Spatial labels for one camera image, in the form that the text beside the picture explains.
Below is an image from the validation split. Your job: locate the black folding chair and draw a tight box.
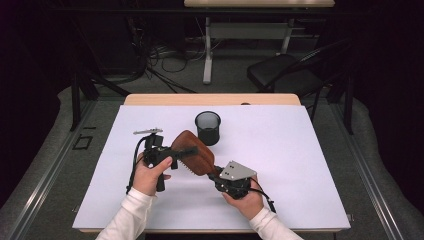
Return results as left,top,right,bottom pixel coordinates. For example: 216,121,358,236
246,37,355,125

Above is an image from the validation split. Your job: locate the person's left hand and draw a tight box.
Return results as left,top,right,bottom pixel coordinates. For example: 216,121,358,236
132,152,174,197

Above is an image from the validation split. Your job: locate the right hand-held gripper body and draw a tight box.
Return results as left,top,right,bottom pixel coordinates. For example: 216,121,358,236
213,160,258,201

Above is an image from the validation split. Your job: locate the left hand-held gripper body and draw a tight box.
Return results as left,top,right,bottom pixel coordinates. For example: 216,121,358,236
133,127,175,193

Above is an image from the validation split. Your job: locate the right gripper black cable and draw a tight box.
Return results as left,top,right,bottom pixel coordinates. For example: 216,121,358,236
249,177,277,215

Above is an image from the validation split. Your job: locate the black mesh cup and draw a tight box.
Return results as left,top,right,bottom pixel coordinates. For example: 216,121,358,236
194,110,222,147

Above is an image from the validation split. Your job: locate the brown wooden hairbrush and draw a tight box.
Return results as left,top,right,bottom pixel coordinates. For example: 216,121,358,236
170,129,218,178

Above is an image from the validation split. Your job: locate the metal floor rail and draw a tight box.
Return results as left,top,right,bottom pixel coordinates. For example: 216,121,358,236
3,99,98,240
329,102,407,240

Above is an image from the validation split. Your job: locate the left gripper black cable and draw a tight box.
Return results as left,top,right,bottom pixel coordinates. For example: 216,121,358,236
125,135,150,196

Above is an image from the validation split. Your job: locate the black metal stand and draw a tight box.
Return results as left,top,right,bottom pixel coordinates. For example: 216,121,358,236
327,71,355,136
49,13,132,133

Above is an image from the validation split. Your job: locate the white-legged desk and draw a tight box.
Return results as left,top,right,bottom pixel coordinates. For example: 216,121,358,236
183,0,336,85

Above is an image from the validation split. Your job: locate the bundle of floor cables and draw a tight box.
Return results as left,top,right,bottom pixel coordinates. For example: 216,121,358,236
126,14,223,95

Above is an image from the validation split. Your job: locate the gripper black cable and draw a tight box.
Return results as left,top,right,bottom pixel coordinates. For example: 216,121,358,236
125,135,150,196
249,177,277,215

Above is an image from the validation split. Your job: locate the white table mat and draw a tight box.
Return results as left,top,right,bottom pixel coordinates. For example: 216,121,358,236
72,104,352,231

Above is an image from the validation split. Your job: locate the person's right hand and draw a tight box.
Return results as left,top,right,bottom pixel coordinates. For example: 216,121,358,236
221,181,265,221

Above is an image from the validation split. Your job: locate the black metal crossbar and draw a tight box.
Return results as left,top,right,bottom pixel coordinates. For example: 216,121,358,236
49,6,368,17

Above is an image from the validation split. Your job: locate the light wooden table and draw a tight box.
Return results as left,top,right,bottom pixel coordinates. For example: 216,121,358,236
79,93,348,234

